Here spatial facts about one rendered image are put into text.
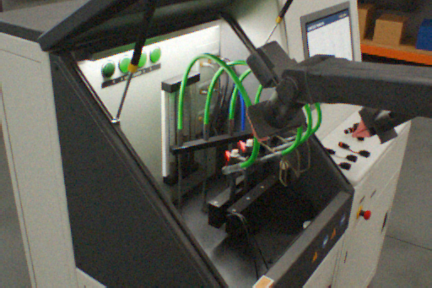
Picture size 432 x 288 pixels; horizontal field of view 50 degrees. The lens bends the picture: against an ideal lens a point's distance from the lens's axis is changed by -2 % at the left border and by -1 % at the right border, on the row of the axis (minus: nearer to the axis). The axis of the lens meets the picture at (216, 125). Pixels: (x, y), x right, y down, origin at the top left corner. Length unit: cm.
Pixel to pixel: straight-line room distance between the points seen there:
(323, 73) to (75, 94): 63
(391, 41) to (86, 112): 570
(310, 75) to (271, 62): 11
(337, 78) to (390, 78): 9
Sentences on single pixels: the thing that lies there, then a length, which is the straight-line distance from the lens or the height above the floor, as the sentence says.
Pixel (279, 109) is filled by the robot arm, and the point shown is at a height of 146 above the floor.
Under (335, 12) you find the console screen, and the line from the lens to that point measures 193.
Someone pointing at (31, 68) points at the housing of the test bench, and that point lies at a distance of 125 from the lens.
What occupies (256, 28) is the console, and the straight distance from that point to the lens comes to 159.
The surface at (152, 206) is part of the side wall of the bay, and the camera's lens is 107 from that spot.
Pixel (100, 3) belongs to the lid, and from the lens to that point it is 96.
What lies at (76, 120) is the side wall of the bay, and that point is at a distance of 116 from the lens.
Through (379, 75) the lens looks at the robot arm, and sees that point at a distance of 63.
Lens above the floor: 177
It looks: 25 degrees down
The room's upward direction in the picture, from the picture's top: 2 degrees clockwise
